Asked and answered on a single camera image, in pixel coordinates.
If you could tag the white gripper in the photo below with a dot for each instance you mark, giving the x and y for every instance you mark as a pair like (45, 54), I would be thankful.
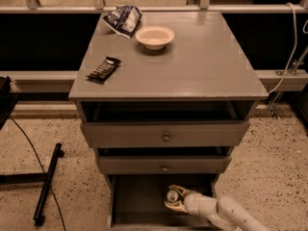
(193, 201)

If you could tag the green soda can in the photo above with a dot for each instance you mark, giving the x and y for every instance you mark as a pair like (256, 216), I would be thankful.
(172, 196)

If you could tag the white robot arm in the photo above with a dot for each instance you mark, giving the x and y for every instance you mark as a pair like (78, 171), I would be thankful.
(225, 212)

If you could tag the bottom open drawer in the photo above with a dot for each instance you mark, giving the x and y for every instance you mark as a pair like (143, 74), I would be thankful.
(137, 203)

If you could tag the middle grey drawer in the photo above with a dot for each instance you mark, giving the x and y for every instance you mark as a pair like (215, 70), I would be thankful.
(162, 164)

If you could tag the grey drawer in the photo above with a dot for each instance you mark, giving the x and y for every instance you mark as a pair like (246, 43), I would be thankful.
(164, 134)
(162, 164)

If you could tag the top grey drawer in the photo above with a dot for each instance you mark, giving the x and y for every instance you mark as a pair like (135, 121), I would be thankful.
(164, 134)

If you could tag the grey drawer cabinet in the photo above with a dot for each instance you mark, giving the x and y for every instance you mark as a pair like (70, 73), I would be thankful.
(202, 75)

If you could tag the black stand base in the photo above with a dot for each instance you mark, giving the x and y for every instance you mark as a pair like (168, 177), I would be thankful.
(44, 178)

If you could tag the black snack bar wrapper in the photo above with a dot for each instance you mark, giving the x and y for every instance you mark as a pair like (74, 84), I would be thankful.
(104, 70)

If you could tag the white bowl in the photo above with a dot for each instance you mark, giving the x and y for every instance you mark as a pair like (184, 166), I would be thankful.
(155, 37)

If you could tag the blue white chip bag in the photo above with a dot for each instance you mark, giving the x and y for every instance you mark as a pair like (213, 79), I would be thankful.
(123, 20)

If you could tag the black object at left edge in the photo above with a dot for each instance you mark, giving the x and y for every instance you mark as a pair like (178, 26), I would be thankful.
(8, 100)

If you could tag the metal railing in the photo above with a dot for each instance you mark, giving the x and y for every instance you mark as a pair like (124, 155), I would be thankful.
(96, 4)

